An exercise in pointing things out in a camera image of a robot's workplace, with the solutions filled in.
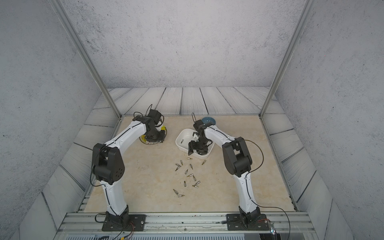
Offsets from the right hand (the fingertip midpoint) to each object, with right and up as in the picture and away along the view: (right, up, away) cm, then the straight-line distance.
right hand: (193, 153), depth 93 cm
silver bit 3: (-2, -12, -4) cm, 13 cm away
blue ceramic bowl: (+11, +22, +18) cm, 31 cm away
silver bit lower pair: (+1, -17, -8) cm, 19 cm away
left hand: (-17, +8, -1) cm, 19 cm away
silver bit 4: (-5, -16, -7) cm, 18 cm away
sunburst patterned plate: (-27, +6, +9) cm, 29 cm away
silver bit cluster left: (-10, -7, 0) cm, 12 cm away
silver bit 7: (+1, -14, -5) cm, 14 cm away
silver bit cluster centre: (-1, -8, 0) cm, 8 cm away
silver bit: (-8, +7, +11) cm, 16 cm away
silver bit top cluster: (-3, -3, +3) cm, 5 cm away
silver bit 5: (+3, -15, -6) cm, 17 cm away
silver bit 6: (-9, -20, -10) cm, 24 cm away
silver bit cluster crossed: (-10, -9, -1) cm, 13 cm away
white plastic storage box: (-8, +9, +11) cm, 17 cm away
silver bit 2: (-4, -10, -2) cm, 12 cm away
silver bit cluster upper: (-8, -6, +3) cm, 10 cm away
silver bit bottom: (-7, -20, -12) cm, 25 cm away
